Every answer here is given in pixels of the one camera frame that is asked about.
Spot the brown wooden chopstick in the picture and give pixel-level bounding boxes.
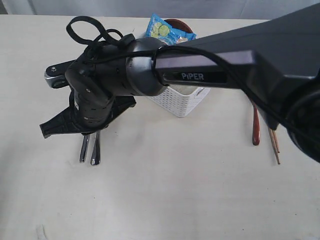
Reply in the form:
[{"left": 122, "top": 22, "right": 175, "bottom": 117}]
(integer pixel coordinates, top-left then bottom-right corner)
[
  {"left": 271, "top": 129, "right": 280, "bottom": 153},
  {"left": 268, "top": 128, "right": 281, "bottom": 165}
]

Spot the brown wooden plate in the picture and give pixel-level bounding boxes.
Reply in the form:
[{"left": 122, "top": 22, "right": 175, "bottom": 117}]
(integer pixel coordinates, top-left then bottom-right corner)
[{"left": 164, "top": 18, "right": 193, "bottom": 34}]

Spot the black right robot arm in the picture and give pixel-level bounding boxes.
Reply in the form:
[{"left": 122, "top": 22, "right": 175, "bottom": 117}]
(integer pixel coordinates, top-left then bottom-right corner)
[{"left": 40, "top": 4, "right": 320, "bottom": 161}]

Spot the blue chips bag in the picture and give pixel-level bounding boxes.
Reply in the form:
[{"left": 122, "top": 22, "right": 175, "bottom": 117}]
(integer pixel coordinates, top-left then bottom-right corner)
[{"left": 143, "top": 13, "right": 197, "bottom": 45}]

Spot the silver table knife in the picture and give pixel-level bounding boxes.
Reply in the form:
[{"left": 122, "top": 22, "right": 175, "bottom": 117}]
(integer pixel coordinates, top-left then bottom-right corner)
[{"left": 79, "top": 135, "right": 90, "bottom": 163}]

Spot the silver metal fork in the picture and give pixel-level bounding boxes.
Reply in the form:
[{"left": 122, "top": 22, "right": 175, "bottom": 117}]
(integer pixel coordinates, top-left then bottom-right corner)
[{"left": 90, "top": 131, "right": 101, "bottom": 166}]

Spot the dark red wooden spoon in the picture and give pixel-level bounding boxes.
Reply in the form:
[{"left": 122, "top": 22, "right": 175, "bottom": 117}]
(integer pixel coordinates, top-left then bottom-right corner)
[{"left": 251, "top": 101, "right": 260, "bottom": 146}]

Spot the white plastic woven basket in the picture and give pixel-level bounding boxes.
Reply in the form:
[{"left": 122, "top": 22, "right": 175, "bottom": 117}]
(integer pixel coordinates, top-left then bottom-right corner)
[{"left": 147, "top": 85, "right": 211, "bottom": 118}]

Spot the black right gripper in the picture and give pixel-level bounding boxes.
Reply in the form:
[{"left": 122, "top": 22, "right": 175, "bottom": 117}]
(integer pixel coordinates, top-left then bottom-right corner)
[{"left": 39, "top": 45, "right": 136, "bottom": 139}]

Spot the white backdrop curtain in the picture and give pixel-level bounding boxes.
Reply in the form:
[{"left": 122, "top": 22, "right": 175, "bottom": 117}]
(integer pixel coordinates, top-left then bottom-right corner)
[{"left": 0, "top": 0, "right": 318, "bottom": 20}]

